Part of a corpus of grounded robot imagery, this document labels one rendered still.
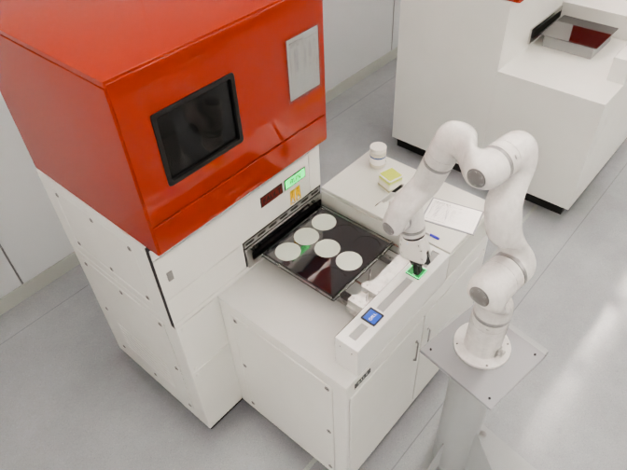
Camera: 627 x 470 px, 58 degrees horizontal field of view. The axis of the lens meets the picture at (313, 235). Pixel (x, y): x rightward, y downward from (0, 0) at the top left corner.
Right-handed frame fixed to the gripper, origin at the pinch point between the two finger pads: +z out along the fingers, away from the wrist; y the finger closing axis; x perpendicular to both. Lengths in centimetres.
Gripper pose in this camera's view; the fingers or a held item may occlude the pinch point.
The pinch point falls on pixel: (417, 268)
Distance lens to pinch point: 203.9
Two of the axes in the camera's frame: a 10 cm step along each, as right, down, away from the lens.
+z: 2.0, 8.0, 5.7
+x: 6.6, -5.4, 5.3
